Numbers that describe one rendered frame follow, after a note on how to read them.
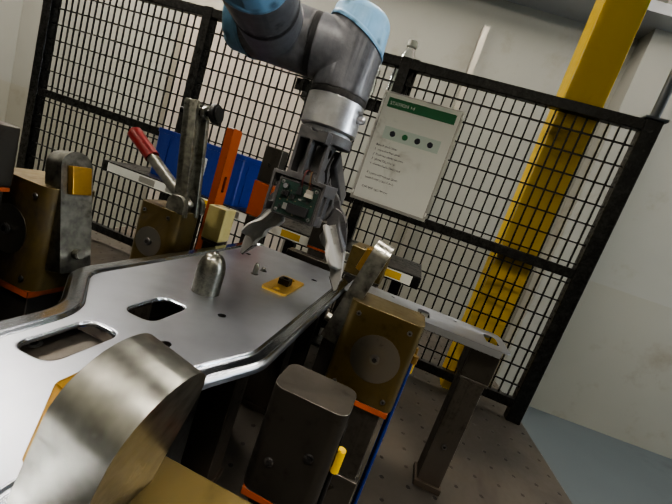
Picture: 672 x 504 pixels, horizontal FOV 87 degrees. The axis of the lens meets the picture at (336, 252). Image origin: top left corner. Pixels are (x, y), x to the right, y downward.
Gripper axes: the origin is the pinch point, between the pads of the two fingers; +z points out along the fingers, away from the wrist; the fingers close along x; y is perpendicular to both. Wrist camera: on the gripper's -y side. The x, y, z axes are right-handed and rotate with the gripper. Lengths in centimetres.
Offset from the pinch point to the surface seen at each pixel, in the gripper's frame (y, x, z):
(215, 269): 13.6, -3.9, -1.1
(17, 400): 34.9, -1.5, 2.2
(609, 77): -58, 46, -61
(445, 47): -233, -12, -132
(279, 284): 1.0, -0.4, 1.9
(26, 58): -194, -336, -31
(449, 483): -18, 38, 32
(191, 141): 1.7, -19.6, -13.4
